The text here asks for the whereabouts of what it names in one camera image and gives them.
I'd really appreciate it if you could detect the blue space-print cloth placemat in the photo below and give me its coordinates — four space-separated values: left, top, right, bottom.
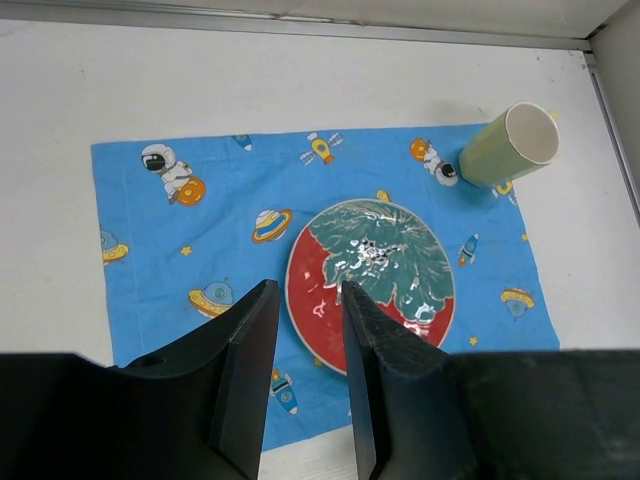
91 125 559 449

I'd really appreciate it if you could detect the pale green mug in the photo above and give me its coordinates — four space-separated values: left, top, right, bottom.
459 102 560 188

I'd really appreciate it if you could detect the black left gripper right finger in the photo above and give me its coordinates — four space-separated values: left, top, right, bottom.
341 281 475 479

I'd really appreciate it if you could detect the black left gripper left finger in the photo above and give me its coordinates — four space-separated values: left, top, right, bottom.
119 280 280 479

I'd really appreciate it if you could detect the red and teal plate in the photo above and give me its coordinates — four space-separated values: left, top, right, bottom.
285 198 455 374

